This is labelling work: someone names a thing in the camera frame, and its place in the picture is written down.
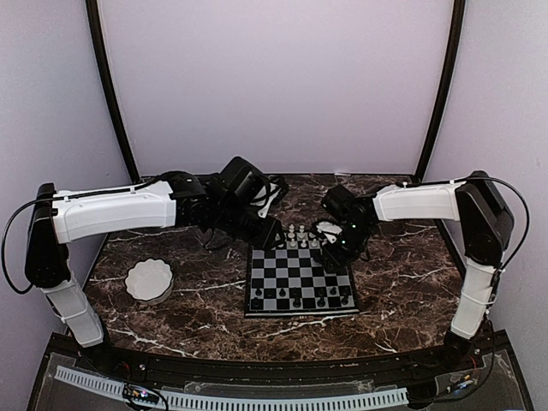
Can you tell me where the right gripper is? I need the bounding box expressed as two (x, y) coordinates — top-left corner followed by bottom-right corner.
(322, 221), (374, 273)

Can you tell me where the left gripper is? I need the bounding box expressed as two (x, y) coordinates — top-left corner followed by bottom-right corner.
(215, 200), (286, 251)

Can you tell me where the black white chessboard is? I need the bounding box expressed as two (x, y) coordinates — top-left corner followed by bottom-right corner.
(244, 228), (359, 318)

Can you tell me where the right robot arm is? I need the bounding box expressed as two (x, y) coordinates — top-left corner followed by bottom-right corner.
(312, 170), (531, 372)

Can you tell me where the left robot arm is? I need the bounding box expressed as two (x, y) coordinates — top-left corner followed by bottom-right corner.
(12, 167), (289, 373)

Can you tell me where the white scalloped bowl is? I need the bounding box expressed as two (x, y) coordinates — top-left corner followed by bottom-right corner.
(124, 259), (174, 306)

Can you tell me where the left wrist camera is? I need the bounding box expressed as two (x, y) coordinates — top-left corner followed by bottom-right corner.
(220, 157), (270, 205)

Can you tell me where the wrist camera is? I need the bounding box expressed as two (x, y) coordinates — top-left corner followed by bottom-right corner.
(321, 184), (356, 221)
(220, 157), (270, 205)

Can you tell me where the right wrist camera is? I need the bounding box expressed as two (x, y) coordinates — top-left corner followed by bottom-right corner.
(321, 184), (356, 221)

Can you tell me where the black front rail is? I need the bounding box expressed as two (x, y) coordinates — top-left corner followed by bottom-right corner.
(46, 331), (510, 386)

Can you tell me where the white perforated cable tray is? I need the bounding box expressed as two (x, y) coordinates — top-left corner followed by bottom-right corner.
(54, 366), (408, 410)

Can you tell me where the left black frame post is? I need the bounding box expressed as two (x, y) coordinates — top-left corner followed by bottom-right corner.
(85, 0), (140, 182)

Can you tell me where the black frame post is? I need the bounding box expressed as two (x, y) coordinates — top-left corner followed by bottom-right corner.
(85, 0), (140, 182)
(414, 0), (466, 182)

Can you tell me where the right black frame post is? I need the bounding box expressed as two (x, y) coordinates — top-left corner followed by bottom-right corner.
(414, 0), (466, 182)

